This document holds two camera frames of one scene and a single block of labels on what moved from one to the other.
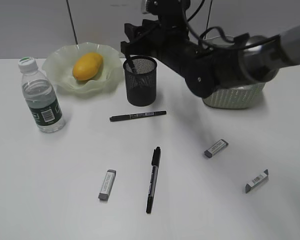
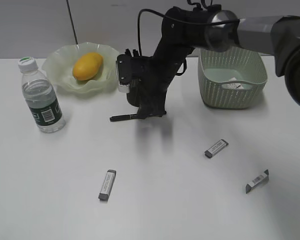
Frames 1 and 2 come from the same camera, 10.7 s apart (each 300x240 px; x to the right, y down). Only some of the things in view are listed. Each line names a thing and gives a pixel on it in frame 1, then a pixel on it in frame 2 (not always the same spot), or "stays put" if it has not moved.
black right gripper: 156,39 → 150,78
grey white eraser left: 107,184 stays put
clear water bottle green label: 41,97 stays put
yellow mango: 87,65 stays put
